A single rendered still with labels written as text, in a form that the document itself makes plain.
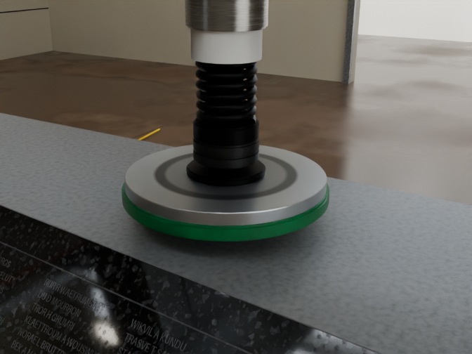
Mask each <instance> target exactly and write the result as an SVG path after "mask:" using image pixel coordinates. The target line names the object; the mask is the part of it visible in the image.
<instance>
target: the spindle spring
mask: <svg viewBox="0 0 472 354"><path fill-rule="evenodd" d="M195 64H196V66H197V67H198V68H201V69H198V70H197V71H196V73H195V74H196V77H197V78H199V80H197V81H196V84H195V85H196V87H197V88H198V89H199V90H198V91H197V92H196V97H197V98H199V100H198V101H197V102H196V106H197V108H198V109H199V110H198V111H197V112H196V115H197V118H198V119H200V120H202V121H203V122H210V123H232V122H240V121H244V120H246V119H248V122H256V116H255V114H256V106H255V104H256V101H257V99H256V96H255V94H256V92H257V87H256V86H255V84H256V82H257V77H256V75H255V74H256V73H257V71H258V68H257V66H256V65H255V64H256V62H254V63H243V64H213V63H202V62H198V61H196V62H195ZM239 68H245V70H240V71H234V72H210V71H209V70H234V69H239ZM238 79H247V80H244V81H238V82H232V83H209V81H232V80H238ZM242 89H247V90H246V91H245V90H244V91H241V92H237V93H209V92H210V91H237V90H242ZM246 99H247V100H246ZM240 100H244V102H241V103H234V104H224V105H215V104H209V102H214V103H226V102H235V101H240ZM246 109H248V110H246ZM241 110H243V112H240V113H235V114H209V112H236V111H241Z"/></svg>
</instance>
